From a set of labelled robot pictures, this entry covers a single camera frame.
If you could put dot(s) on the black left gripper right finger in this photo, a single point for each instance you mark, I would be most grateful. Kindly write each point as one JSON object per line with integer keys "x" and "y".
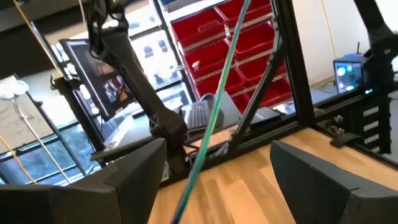
{"x": 326, "y": 202}

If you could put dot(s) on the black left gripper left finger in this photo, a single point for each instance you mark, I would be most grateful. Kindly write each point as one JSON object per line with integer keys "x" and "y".
{"x": 77, "y": 205}

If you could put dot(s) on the iridescent fork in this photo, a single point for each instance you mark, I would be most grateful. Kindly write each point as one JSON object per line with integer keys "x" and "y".
{"x": 211, "y": 121}

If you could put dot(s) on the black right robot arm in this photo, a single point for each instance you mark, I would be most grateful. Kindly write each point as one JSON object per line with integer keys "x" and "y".
{"x": 140, "y": 87}

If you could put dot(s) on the black unit with white labels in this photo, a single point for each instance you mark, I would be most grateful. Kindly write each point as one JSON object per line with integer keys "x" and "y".
{"x": 385, "y": 124}

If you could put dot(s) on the small blue lit screen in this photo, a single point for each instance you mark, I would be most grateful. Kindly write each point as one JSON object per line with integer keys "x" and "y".
{"x": 348, "y": 76}

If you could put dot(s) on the black side desk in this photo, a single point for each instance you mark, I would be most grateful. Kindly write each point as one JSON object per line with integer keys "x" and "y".
{"x": 231, "y": 107}

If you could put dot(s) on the black monitor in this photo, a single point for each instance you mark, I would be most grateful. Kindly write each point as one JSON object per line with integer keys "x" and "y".
{"x": 93, "y": 71}

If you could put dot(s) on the black laptop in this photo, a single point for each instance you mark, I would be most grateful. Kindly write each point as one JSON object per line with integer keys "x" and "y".
{"x": 199, "y": 115}

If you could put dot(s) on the bright window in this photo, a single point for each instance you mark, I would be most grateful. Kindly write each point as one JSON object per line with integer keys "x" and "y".
{"x": 152, "y": 62}

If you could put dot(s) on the black curved stand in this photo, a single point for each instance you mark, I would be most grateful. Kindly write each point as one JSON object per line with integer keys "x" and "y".
{"x": 379, "y": 37}

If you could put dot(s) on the metal shelf with red bins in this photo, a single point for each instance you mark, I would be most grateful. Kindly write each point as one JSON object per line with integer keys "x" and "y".
{"x": 202, "y": 28}

